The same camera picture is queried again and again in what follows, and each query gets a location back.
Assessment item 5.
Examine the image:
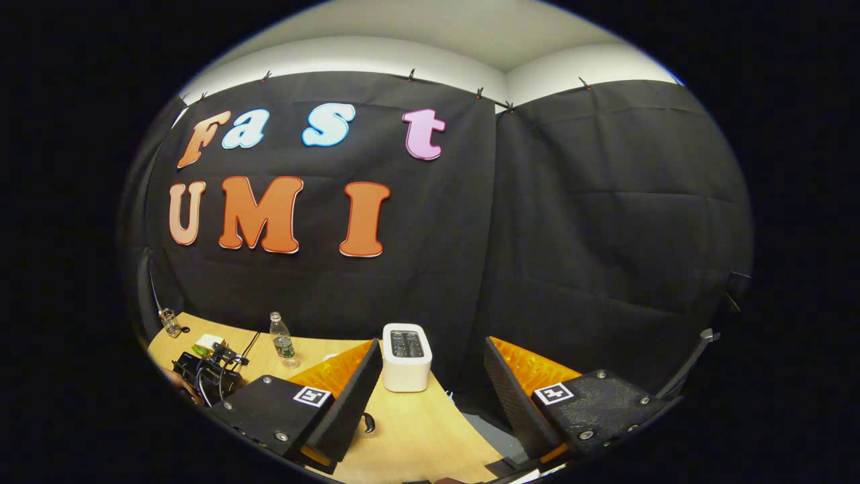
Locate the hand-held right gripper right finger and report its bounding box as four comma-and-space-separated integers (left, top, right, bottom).
483, 335, 685, 466

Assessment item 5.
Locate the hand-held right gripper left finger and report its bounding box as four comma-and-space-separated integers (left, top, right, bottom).
212, 338, 384, 469

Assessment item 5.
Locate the white toaster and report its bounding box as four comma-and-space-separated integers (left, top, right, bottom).
382, 323, 433, 393

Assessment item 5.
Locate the clear plastic water bottle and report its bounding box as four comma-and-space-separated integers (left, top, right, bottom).
270, 311, 301, 369

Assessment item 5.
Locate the black backdrop cloth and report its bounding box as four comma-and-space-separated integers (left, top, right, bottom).
118, 71, 753, 431

